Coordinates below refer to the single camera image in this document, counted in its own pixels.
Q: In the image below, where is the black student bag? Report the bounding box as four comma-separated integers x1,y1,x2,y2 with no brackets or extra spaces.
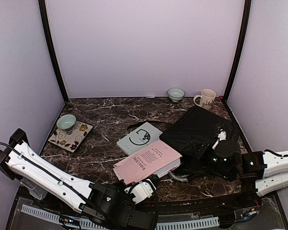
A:
127,105,240,183

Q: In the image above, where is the green bowl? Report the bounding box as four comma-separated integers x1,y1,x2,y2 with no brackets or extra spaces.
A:
56,114,76,130

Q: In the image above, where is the pink book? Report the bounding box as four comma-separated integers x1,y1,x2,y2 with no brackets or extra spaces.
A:
113,140,182,184

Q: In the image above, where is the white cable duct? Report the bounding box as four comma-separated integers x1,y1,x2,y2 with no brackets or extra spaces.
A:
21,205,220,230

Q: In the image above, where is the left black frame post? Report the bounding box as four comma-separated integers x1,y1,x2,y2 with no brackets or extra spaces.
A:
38,0,69,103

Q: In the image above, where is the floral placemat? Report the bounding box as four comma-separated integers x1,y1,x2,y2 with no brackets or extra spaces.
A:
48,120,94,153

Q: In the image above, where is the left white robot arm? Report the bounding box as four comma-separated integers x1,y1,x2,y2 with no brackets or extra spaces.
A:
0,128,159,230

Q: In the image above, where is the right black frame post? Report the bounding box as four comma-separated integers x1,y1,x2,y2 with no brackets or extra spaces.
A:
223,0,252,103

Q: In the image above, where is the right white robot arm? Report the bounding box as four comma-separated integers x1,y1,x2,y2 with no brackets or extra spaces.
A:
189,122,288,208

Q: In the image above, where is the grey notebook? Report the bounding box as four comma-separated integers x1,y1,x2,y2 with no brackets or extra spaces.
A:
117,122,162,156

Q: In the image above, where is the black frame post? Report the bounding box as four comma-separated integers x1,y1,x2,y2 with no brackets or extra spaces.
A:
223,0,252,103
38,0,69,103

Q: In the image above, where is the black front table rail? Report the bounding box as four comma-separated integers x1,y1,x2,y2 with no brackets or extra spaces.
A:
16,186,262,216

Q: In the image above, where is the cream mug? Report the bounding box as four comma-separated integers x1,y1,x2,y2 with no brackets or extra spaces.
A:
193,89,216,110

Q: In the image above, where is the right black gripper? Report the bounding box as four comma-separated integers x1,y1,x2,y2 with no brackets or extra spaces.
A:
193,140,233,181

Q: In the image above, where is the small white bowl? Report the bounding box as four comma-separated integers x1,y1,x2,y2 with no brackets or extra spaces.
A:
167,88,185,102

